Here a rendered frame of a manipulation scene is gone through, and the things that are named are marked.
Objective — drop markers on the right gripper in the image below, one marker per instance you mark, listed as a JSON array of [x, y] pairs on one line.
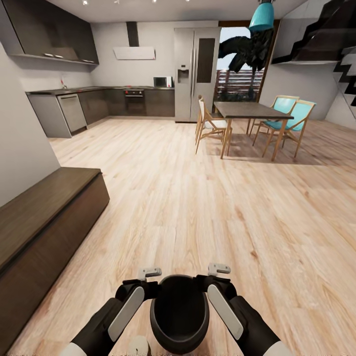
[[201, 281]]

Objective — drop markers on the fridge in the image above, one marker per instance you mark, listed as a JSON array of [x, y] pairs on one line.
[[196, 56]]

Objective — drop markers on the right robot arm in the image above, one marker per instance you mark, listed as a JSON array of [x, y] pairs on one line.
[[252, 334]]

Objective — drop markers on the pillar candle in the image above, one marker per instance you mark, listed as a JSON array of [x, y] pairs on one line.
[[138, 346]]

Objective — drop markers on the breakfast table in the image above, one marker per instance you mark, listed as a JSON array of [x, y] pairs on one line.
[[254, 111]]

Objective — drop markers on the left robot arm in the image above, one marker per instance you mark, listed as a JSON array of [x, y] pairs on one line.
[[106, 326]]

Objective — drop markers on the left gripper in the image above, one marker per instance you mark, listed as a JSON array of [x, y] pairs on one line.
[[153, 290]]

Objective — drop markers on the cauldron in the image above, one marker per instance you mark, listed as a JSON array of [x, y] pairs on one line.
[[179, 317]]

